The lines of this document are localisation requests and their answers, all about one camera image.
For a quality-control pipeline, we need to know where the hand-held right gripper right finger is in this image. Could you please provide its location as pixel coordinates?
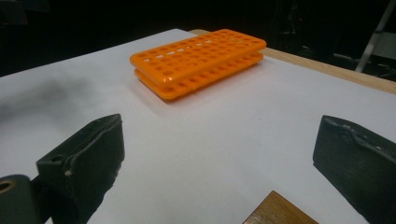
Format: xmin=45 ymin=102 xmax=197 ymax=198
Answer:
xmin=312 ymin=114 xmax=396 ymax=224

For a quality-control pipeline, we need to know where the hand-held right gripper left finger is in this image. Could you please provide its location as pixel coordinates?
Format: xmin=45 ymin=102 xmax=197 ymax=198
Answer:
xmin=35 ymin=113 xmax=126 ymax=224

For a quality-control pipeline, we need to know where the wooden test tube rack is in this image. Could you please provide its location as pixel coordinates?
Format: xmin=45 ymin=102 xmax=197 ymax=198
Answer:
xmin=242 ymin=189 xmax=320 ymax=224

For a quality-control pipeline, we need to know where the orange test tube rack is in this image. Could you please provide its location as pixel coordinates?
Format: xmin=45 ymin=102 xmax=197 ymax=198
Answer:
xmin=129 ymin=28 xmax=268 ymax=102

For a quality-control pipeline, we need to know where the white table mat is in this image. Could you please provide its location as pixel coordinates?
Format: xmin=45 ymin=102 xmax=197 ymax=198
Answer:
xmin=0 ymin=28 xmax=396 ymax=224

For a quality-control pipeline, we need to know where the white metal frame stand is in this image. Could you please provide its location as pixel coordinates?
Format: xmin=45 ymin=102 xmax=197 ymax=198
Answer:
xmin=354 ymin=0 xmax=396 ymax=74

